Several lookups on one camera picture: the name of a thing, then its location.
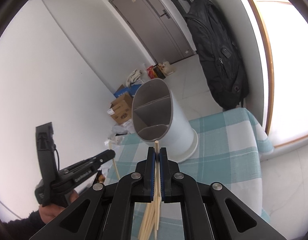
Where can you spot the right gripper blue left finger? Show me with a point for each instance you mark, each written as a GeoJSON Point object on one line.
{"type": "Point", "coordinates": [105, 211]}

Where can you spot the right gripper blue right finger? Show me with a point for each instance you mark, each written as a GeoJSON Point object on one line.
{"type": "Point", "coordinates": [210, 211]}

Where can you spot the wooden chopstick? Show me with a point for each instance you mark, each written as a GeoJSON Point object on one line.
{"type": "Point", "coordinates": [114, 162]}
{"type": "Point", "coordinates": [151, 225]}
{"type": "Point", "coordinates": [156, 220]}
{"type": "Point", "coordinates": [158, 180]}
{"type": "Point", "coordinates": [146, 219]}

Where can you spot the left hand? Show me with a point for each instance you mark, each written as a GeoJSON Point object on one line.
{"type": "Point", "coordinates": [49, 212]}

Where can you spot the teal plaid tablecloth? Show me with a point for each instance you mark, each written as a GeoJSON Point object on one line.
{"type": "Point", "coordinates": [229, 147]}

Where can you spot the white plastic bag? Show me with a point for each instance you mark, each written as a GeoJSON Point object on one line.
{"type": "Point", "coordinates": [117, 134]}

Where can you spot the brown cardboard box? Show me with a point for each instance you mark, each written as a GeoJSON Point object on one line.
{"type": "Point", "coordinates": [121, 109]}

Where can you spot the white grey utensil holder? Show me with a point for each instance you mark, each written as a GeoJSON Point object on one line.
{"type": "Point", "coordinates": [157, 115]}

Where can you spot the blue cardboard box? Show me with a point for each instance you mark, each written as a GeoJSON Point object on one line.
{"type": "Point", "coordinates": [130, 90]}

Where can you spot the black backpack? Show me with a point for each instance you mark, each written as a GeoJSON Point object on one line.
{"type": "Point", "coordinates": [218, 54]}

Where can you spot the beige cloth bag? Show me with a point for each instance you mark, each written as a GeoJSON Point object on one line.
{"type": "Point", "coordinates": [134, 77]}

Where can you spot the red yellow shopping bag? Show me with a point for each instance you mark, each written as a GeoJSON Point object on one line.
{"type": "Point", "coordinates": [154, 72]}

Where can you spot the beige plastic bag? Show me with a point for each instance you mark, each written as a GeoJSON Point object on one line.
{"type": "Point", "coordinates": [167, 68]}

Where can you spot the grey door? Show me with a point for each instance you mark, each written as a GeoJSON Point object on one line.
{"type": "Point", "coordinates": [157, 31]}

